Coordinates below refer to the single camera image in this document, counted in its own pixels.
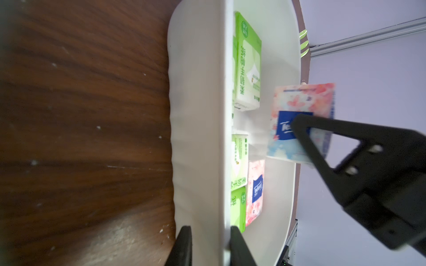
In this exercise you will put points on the green tissue pack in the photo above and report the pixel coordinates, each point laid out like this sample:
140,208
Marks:
239,170
238,208
248,59

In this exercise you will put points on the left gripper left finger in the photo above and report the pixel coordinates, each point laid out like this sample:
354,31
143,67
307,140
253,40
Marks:
182,251

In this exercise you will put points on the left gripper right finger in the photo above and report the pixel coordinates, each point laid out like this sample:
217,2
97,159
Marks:
240,253

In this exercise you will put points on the white storage box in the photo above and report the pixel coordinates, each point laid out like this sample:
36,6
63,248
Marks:
200,48

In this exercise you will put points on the pink tissue pack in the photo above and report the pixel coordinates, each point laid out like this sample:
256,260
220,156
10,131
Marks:
293,107
254,189

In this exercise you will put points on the green toy rake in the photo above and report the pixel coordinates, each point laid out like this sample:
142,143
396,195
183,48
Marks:
305,45

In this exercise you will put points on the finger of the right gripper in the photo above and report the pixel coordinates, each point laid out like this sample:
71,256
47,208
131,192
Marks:
381,184

